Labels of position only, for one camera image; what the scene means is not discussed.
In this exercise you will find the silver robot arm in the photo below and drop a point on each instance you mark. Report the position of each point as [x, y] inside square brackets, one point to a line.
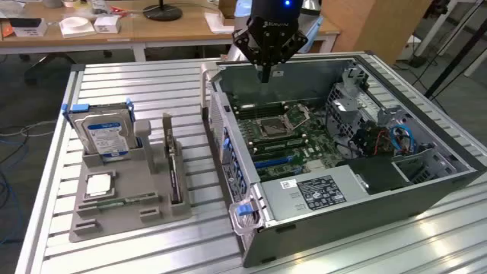
[241, 11]

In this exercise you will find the white box with black lid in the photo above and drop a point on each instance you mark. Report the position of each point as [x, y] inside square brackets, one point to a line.
[28, 30]

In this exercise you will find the silver chipset heatsink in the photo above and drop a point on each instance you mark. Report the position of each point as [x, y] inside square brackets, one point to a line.
[315, 166]

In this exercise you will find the small white box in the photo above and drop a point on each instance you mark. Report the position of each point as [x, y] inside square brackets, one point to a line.
[108, 25]

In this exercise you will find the green motherboard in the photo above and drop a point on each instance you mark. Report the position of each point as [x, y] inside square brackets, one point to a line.
[315, 137]

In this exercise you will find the silver CPU chip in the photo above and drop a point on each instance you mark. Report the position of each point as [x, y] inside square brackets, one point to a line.
[98, 185]

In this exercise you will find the white tape roll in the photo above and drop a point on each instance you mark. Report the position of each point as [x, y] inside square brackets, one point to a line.
[70, 3]

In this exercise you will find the black round lamp base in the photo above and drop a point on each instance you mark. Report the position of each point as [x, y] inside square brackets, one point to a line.
[163, 13]

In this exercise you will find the tall metal disk bay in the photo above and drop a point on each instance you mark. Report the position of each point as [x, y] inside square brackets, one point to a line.
[341, 111]

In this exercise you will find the low metal disk bay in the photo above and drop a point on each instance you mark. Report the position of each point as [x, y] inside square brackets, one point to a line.
[425, 165]

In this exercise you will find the grey parts rack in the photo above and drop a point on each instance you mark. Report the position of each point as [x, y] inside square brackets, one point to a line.
[132, 182]

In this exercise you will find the stack of white papers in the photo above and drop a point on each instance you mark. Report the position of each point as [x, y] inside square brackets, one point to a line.
[219, 25]

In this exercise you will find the metal socket cover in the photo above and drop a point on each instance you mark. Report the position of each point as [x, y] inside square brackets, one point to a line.
[297, 115]

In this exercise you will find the RAM stick with white label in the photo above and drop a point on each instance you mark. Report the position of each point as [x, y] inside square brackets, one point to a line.
[279, 146]

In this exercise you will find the open grey PC case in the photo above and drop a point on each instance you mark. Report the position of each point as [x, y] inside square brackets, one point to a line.
[341, 228]

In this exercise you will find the hard disk in blue caddy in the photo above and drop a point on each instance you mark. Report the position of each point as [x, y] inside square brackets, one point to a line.
[104, 137]

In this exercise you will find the black stand pole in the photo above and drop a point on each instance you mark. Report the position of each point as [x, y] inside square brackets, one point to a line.
[453, 61]

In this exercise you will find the CPU socket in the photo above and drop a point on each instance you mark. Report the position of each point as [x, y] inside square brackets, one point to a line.
[272, 127]

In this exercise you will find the green RAM stick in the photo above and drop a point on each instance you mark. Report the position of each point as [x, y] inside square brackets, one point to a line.
[113, 202]

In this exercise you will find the blue expansion slot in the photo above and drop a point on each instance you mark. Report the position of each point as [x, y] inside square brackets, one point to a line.
[273, 163]

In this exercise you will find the wooden desk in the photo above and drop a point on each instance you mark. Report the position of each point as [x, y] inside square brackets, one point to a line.
[171, 31]

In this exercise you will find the grey mug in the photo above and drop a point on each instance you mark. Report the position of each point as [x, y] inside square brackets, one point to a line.
[52, 3]

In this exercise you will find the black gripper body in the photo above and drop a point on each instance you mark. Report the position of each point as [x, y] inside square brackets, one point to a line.
[272, 34]

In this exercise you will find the grey power supply unit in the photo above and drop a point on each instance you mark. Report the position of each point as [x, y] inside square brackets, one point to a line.
[285, 199]

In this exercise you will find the brown cardboard box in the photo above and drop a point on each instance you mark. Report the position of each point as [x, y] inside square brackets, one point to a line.
[225, 8]

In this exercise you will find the wooden cabinet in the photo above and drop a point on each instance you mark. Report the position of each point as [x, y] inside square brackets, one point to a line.
[380, 28]

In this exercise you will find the graphics card with metal bracket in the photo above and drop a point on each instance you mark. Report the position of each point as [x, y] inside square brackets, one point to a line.
[172, 171]

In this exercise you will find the black office chair base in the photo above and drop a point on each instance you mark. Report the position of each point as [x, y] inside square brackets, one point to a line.
[37, 65]

